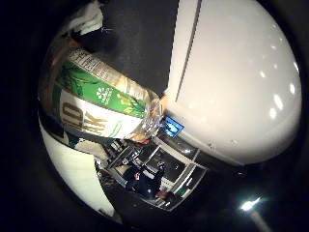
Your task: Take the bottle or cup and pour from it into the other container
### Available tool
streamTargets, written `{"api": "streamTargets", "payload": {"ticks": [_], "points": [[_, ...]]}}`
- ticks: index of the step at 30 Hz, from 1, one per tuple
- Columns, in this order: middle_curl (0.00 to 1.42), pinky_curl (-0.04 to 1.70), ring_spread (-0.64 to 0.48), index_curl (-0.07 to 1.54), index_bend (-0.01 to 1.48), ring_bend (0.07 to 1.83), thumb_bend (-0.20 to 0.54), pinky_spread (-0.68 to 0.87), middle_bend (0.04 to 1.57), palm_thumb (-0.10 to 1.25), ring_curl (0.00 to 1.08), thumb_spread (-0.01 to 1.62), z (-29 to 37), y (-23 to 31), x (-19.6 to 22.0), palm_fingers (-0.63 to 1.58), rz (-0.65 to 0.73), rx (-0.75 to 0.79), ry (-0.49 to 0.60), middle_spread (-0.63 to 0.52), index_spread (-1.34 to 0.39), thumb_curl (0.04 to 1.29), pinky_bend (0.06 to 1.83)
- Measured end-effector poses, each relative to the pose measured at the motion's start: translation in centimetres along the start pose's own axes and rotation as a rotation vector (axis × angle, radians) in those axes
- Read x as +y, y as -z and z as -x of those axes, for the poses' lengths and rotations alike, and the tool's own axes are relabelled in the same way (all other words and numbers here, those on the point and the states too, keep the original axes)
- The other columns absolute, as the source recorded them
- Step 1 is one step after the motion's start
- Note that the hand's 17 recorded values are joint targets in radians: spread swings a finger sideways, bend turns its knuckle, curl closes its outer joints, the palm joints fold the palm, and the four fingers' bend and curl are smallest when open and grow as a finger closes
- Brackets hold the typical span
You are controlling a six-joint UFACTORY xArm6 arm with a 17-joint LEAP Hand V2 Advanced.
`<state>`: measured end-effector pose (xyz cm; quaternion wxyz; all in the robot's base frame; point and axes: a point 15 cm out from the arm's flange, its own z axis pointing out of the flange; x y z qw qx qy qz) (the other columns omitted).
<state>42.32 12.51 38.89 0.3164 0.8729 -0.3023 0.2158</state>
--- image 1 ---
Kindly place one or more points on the person in dark clothes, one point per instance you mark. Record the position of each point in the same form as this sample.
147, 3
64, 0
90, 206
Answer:
145, 183

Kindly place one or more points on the bright ceiling lamp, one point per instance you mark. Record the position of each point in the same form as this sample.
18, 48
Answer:
250, 204

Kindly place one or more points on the large blue-lit monitor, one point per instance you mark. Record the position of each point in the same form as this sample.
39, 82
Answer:
173, 127

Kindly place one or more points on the iced tea bottle white cap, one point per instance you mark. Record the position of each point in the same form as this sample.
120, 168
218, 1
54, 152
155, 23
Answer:
96, 96

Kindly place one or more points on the white framed glass partition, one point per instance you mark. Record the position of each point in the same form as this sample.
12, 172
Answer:
180, 167

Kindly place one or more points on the metal frame rack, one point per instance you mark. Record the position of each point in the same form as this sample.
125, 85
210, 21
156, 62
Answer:
124, 154

